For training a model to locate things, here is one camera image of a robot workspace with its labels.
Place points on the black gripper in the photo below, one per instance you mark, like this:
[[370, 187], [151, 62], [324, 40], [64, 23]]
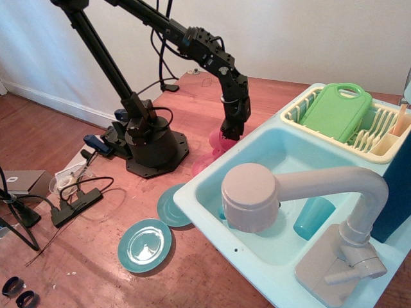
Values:
[[236, 113]]

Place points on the pink plastic cup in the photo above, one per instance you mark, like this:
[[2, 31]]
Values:
[[219, 143]]

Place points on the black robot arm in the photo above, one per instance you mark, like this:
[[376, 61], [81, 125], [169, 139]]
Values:
[[75, 75]]

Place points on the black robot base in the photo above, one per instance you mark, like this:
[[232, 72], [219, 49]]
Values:
[[146, 142]]

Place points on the teal plate under sink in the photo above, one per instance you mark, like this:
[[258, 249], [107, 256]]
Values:
[[167, 210]]

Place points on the teal plastic cup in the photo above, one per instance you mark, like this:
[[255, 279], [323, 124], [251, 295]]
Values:
[[313, 215]]

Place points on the light blue toy sink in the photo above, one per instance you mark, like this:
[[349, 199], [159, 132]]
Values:
[[294, 212]]

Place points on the pink plastic plate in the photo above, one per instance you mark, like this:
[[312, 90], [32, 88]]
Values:
[[204, 161]]

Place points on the grey toy faucet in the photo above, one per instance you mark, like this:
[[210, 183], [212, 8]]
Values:
[[343, 255]]

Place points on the green cutting board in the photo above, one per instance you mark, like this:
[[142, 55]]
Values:
[[337, 110]]

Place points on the blue clamp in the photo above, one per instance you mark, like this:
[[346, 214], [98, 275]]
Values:
[[95, 143]]

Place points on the cream dish rack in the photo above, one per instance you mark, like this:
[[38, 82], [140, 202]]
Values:
[[372, 140]]

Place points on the teal plate front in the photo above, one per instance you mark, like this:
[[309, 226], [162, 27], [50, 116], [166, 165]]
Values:
[[144, 246]]

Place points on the clear plastic bag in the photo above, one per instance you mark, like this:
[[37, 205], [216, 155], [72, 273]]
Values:
[[70, 175]]

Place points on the orange plastic utensil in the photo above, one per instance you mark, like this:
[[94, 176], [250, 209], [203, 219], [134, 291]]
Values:
[[401, 115]]

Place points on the black usb hub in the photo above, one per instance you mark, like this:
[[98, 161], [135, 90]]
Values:
[[69, 211]]

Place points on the dark blue box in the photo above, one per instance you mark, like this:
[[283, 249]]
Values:
[[397, 208]]

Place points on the grey cardboard box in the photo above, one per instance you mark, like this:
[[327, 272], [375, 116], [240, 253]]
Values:
[[28, 182]]

